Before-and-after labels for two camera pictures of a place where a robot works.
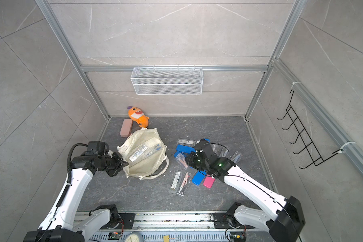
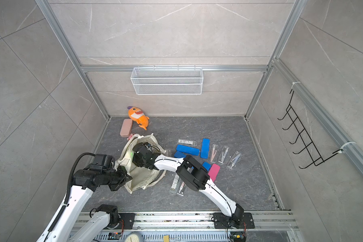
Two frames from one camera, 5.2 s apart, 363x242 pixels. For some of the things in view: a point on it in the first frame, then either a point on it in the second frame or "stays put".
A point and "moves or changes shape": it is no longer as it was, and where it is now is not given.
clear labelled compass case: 188,142 stays put
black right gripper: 190,160 → 134,159
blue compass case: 185,148 stays put
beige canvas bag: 145,151 moves or changes shape
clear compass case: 236,157 stays put
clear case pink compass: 184,183 stays put
